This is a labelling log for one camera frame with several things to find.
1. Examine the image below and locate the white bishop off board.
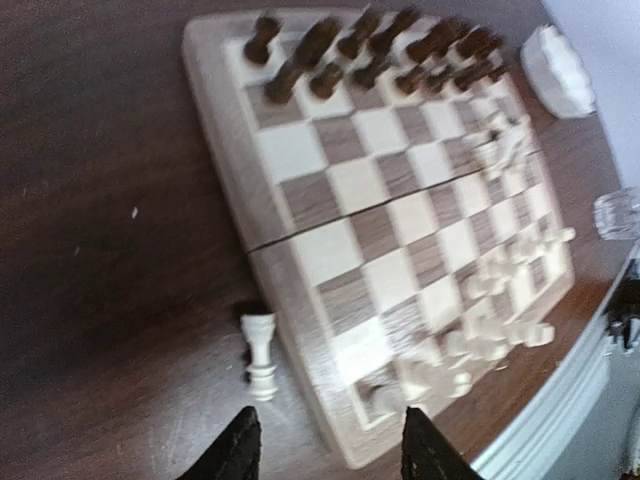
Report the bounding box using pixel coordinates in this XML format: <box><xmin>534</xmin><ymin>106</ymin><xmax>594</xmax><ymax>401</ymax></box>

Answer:
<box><xmin>241</xmin><ymin>314</ymin><xmax>278</xmax><ymax>402</ymax></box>

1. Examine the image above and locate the wooden chess board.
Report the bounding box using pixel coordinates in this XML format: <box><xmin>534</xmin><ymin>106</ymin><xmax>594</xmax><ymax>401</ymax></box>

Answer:
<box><xmin>183</xmin><ymin>7</ymin><xmax>575</xmax><ymax>469</ymax></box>

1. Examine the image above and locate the white scalloped bowl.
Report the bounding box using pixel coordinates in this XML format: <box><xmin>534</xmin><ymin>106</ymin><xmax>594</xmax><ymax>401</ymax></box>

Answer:
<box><xmin>520</xmin><ymin>25</ymin><xmax>596</xmax><ymax>119</ymax></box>

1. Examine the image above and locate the dark rook far piece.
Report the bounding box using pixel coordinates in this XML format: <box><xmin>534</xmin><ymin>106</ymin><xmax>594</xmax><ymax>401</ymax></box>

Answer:
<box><xmin>243</xmin><ymin>16</ymin><xmax>281</xmax><ymax>66</ymax></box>

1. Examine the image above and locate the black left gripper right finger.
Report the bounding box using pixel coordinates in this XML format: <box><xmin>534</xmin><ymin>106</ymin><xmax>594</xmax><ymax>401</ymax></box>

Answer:
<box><xmin>402</xmin><ymin>407</ymin><xmax>480</xmax><ymax>480</ymax></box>

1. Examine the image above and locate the clear plastic cup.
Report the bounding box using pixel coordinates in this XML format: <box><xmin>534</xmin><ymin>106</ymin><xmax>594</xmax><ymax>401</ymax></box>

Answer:
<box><xmin>594</xmin><ymin>187</ymin><xmax>639</xmax><ymax>241</ymax></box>

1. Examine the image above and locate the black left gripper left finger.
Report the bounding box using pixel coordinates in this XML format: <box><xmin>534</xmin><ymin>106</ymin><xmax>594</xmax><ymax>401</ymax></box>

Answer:
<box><xmin>182</xmin><ymin>406</ymin><xmax>262</xmax><ymax>480</ymax></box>

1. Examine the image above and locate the aluminium front rail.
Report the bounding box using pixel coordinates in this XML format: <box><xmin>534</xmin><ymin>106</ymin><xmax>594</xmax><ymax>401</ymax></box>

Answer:
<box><xmin>469</xmin><ymin>259</ymin><xmax>640</xmax><ymax>480</ymax></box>

